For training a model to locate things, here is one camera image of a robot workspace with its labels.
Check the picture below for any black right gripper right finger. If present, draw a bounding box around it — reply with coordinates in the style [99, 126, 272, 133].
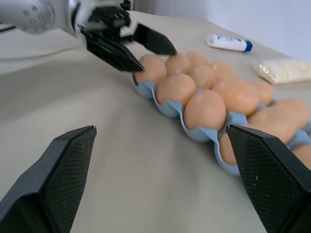
[225, 124, 311, 233]

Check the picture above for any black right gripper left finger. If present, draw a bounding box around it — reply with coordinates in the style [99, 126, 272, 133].
[0, 125, 97, 233]

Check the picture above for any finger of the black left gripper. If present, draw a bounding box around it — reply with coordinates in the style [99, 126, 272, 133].
[81, 25, 146, 72]
[132, 22, 178, 56]

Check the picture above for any brown egg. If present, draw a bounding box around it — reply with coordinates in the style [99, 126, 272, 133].
[211, 78, 260, 116]
[186, 51, 210, 67]
[218, 133, 238, 166]
[291, 145, 311, 171]
[135, 53, 168, 82]
[156, 73, 197, 104]
[165, 53, 191, 75]
[250, 81, 275, 106]
[183, 89, 227, 130]
[248, 98, 311, 144]
[210, 61, 238, 82]
[191, 64, 218, 89]

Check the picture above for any light blue egg tray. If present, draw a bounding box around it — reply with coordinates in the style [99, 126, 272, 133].
[131, 72, 311, 177]

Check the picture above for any white tube with blue cap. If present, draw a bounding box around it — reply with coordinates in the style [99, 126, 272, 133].
[207, 34, 253, 53]

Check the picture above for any clear bag of white grains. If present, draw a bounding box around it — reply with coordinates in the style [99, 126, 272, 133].
[252, 59, 311, 85]

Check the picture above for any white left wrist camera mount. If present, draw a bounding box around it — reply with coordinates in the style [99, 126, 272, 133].
[71, 0, 96, 47]

